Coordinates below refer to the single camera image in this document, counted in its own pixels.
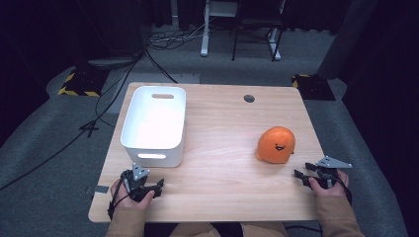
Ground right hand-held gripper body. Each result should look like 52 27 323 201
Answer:
314 155 353 191

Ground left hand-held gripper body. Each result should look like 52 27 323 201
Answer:
120 162 156 202

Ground orange smiling plush toy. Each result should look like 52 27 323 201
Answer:
256 125 296 165

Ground white plastic storage bin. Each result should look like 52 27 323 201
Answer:
120 85 187 169

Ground person's left hand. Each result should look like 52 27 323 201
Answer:
110 179 156 212

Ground person's right hand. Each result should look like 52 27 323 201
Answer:
308 169 350 198

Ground person's tan trouser legs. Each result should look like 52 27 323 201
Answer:
168 221 289 237

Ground black yellow striped base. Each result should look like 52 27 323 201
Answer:
291 73 337 102
57 67 111 98

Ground white desk leg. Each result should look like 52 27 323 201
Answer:
200 0 212 58
267 27 283 62

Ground grey slanted column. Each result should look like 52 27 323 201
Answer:
316 0 378 80

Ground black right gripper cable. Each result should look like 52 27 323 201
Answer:
332 177 354 205

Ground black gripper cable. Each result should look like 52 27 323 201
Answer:
332 177 354 205
107 171 131 221

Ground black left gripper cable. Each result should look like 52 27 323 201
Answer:
107 171 131 221

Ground black cable under table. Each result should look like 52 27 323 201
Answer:
284 224 323 234

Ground long black floor cable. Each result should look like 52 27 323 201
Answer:
0 50 146 193

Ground tangled floor cable bundle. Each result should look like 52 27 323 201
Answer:
145 25 206 51

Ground black metal chair frame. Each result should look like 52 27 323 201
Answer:
230 14 285 63

